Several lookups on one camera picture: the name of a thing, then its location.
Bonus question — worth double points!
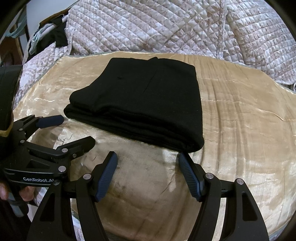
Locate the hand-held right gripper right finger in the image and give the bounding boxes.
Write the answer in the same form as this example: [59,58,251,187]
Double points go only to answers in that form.
[178,152,270,241]

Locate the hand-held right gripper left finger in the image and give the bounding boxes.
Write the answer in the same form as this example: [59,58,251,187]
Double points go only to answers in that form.
[27,151,118,241]

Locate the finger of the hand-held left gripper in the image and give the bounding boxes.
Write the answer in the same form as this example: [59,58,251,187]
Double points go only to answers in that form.
[23,136,96,173]
[13,115,65,144]

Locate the black pants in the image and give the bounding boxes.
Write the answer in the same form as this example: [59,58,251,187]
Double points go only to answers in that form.
[63,57,205,153]

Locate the person's left hand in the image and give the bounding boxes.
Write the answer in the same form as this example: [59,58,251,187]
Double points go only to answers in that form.
[0,182,38,206]

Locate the beige velvet blanket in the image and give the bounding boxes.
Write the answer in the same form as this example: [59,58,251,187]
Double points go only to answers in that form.
[13,52,296,241]

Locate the dark clothes pile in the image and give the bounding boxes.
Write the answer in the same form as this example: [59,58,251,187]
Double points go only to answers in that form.
[28,24,58,55]

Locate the teal cloth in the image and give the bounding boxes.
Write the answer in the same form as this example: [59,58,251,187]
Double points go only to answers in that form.
[6,14,30,39]

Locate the quilted floral bedspread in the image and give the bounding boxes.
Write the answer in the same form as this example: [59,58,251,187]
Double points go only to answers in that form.
[13,0,296,109]

